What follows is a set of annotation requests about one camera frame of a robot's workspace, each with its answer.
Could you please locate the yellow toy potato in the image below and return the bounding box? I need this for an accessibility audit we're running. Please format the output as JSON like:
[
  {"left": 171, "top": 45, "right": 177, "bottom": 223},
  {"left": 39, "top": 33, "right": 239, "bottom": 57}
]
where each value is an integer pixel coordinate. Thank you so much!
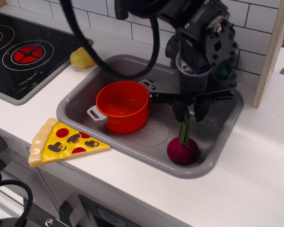
[{"left": 70, "top": 47, "right": 96, "bottom": 69}]

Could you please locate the black braided cable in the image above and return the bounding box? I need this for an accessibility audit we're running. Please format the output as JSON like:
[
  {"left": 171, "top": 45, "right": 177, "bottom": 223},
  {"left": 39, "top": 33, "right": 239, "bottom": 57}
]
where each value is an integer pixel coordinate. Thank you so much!
[{"left": 59, "top": 0, "right": 160, "bottom": 80}]

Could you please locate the grey plastic sink basin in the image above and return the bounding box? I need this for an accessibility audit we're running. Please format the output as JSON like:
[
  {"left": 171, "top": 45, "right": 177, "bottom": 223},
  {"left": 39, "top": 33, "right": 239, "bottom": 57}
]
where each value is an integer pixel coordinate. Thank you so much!
[{"left": 56, "top": 68, "right": 243, "bottom": 179}]

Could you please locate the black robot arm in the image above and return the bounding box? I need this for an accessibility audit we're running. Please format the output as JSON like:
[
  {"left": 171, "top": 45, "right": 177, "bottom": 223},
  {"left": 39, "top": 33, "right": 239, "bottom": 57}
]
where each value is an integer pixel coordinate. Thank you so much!
[{"left": 124, "top": 0, "right": 238, "bottom": 121}]

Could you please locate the black toy stovetop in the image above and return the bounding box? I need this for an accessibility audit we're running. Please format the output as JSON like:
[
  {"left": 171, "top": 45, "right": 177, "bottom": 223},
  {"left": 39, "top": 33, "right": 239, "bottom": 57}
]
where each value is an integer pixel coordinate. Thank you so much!
[{"left": 0, "top": 13, "right": 80, "bottom": 105}]

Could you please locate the red beet with green stems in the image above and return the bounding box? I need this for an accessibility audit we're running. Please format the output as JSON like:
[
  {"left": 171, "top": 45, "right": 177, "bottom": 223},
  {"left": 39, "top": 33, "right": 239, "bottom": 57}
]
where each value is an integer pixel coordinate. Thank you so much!
[{"left": 167, "top": 109, "right": 200, "bottom": 166}]

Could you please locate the orange toy pot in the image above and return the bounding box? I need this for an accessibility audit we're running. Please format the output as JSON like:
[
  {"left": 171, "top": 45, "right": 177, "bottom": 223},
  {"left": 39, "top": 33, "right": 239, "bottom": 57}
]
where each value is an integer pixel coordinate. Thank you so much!
[{"left": 87, "top": 81, "right": 150, "bottom": 133}]

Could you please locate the toy pizza slice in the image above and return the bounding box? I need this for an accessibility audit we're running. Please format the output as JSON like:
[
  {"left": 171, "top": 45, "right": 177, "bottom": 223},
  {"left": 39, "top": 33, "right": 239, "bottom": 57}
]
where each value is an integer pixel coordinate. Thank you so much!
[{"left": 28, "top": 118, "right": 111, "bottom": 167}]

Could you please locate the green toy broccoli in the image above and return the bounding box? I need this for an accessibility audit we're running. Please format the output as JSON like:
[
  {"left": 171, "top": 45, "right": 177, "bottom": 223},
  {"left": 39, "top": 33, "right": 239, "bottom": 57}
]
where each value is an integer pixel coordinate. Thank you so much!
[{"left": 211, "top": 55, "right": 237, "bottom": 81}]

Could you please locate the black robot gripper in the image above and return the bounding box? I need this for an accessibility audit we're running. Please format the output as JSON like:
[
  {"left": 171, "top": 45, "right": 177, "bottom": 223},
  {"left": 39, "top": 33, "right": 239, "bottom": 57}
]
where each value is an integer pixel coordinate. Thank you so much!
[{"left": 148, "top": 0, "right": 238, "bottom": 122}]

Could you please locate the light wooden side panel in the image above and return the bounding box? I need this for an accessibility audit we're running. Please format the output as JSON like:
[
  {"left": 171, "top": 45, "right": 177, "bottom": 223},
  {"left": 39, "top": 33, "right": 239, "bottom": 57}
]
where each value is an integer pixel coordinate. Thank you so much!
[{"left": 253, "top": 0, "right": 284, "bottom": 108}]

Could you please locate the black toy faucet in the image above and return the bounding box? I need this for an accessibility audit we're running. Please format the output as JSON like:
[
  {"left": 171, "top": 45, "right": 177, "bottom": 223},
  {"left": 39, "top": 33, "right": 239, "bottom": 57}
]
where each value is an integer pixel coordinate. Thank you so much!
[{"left": 114, "top": 0, "right": 180, "bottom": 69}]

